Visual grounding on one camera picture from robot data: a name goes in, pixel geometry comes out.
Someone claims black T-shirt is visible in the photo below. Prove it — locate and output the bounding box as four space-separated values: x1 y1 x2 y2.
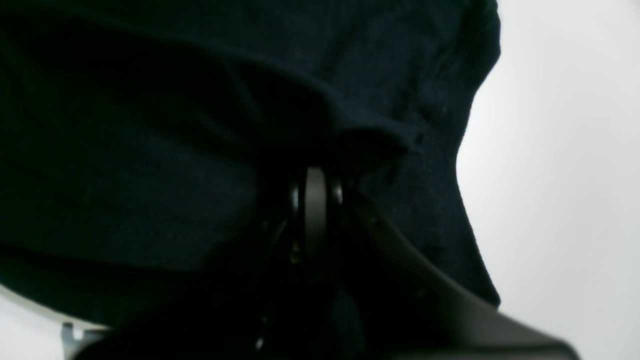
0 0 501 326

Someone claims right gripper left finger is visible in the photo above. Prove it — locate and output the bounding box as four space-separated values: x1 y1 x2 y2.
75 170 329 360

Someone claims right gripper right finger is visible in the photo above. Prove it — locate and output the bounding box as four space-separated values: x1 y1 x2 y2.
329 180 578 360

